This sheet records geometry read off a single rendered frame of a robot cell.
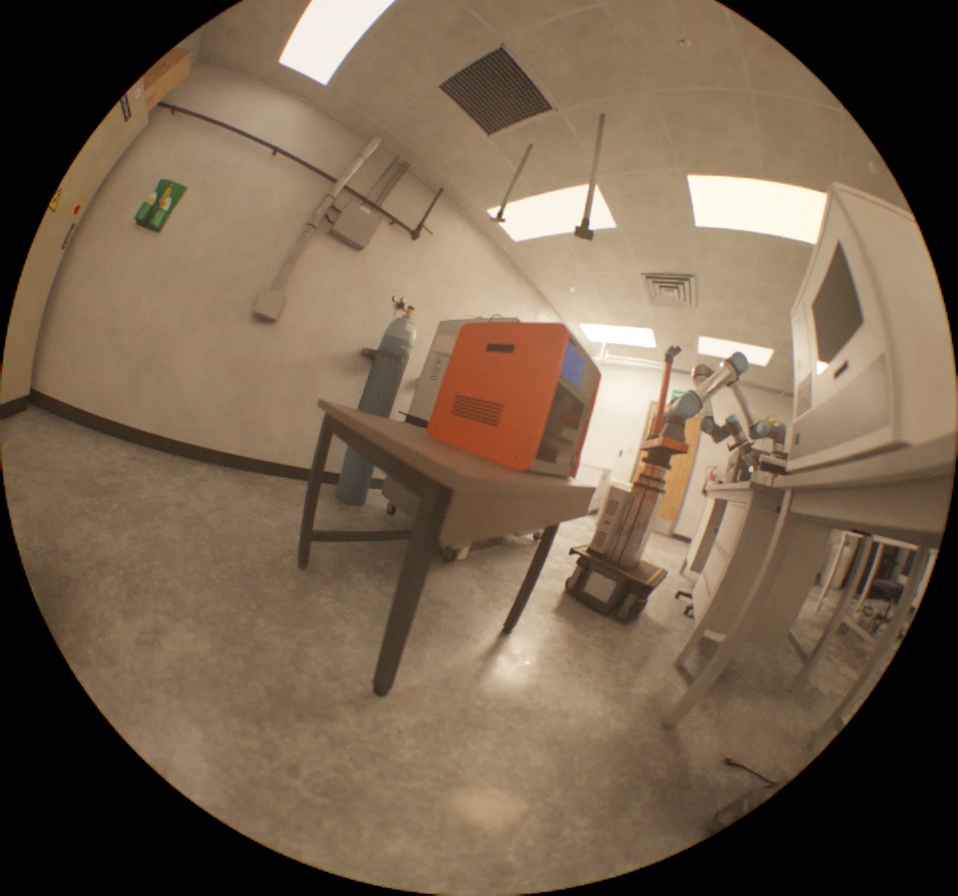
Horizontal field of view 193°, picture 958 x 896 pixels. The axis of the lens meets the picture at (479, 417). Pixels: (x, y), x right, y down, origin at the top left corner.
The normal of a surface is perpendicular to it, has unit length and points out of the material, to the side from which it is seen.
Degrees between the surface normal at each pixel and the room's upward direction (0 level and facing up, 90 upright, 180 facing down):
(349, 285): 90
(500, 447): 90
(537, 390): 90
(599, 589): 90
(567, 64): 180
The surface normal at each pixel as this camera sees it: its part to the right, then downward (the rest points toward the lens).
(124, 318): 0.72, 0.20
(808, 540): -0.62, -0.23
